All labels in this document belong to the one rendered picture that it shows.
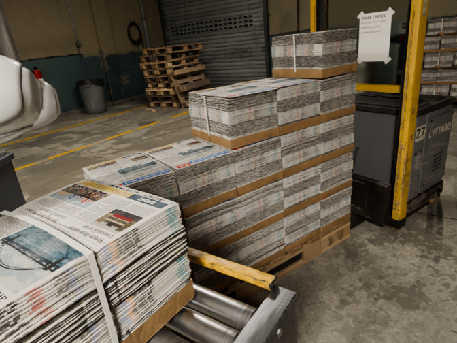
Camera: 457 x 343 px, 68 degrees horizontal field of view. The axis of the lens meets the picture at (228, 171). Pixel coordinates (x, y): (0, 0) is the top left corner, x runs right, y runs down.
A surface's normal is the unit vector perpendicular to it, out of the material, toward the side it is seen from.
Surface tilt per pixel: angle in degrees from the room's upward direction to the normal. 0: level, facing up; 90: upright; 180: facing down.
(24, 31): 90
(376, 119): 90
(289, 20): 90
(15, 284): 2
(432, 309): 0
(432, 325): 0
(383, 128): 90
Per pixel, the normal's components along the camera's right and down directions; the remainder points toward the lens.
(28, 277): -0.07, -0.94
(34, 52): 0.82, 0.13
